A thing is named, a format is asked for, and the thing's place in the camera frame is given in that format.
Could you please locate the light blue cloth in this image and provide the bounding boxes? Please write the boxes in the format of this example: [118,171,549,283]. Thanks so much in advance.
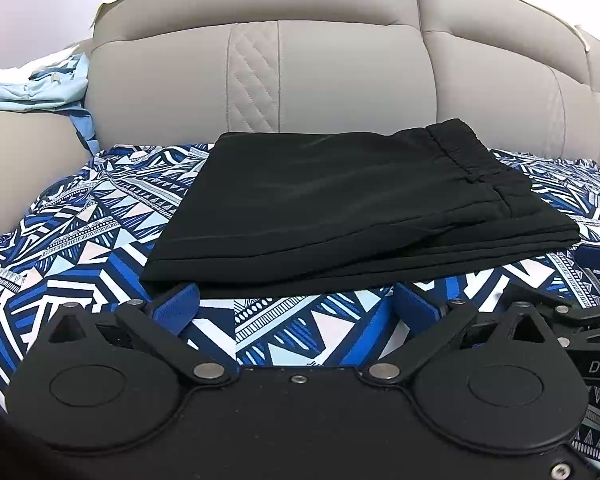
[0,45,99,155]

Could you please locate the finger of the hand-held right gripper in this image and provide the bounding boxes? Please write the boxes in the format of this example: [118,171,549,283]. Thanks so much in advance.
[500,283,600,326]
[574,244,600,291]

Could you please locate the black pants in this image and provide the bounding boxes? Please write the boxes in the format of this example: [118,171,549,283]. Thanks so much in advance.
[142,117,582,301]

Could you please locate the blue white patterned bed sheet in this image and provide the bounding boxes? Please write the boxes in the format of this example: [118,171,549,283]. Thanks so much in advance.
[0,141,600,476]

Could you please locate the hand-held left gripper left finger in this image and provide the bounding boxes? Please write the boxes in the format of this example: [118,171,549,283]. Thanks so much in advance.
[46,282,238,387]

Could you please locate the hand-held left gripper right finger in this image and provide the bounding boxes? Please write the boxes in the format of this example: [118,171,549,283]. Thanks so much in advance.
[361,281,548,387]

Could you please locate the beige padded headboard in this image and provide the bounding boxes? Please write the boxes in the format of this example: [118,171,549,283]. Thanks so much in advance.
[0,0,600,242]

